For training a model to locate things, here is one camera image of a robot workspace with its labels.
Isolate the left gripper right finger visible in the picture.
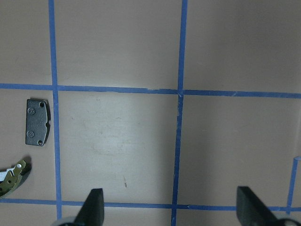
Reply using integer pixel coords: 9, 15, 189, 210
236, 186, 278, 226

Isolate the olive brake shoe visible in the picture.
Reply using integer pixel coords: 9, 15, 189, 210
0, 158, 32, 199

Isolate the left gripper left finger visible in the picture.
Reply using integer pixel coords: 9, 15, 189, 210
74, 188, 104, 226

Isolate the black brake pad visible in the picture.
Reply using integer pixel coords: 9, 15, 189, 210
25, 98, 51, 146

